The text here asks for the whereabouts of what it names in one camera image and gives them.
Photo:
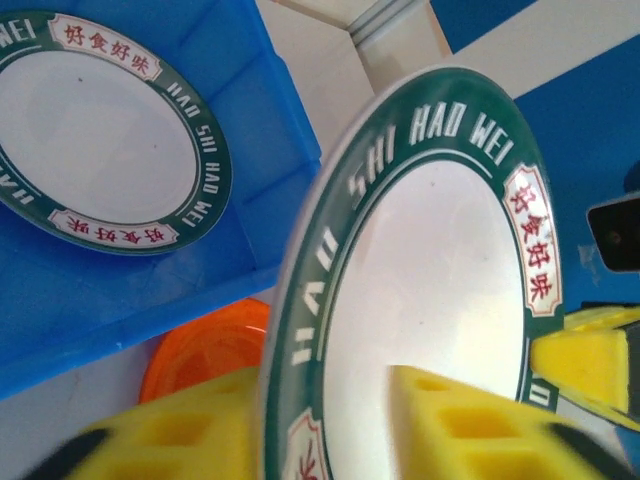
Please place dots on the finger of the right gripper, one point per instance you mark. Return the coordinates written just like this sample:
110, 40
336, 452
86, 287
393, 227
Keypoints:
585, 360

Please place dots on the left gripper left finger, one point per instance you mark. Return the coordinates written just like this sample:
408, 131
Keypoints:
190, 440

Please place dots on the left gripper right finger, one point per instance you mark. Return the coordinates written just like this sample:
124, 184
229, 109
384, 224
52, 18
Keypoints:
475, 440

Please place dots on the green-rimmed lettered white plate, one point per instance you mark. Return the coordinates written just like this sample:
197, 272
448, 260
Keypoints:
100, 140
425, 250

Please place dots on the blue plastic bin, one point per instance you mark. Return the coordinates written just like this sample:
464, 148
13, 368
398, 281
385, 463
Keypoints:
280, 150

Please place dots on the orange plate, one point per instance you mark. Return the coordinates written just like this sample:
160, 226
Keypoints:
200, 345

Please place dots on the aluminium frame post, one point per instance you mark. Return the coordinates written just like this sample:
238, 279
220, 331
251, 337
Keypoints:
385, 22

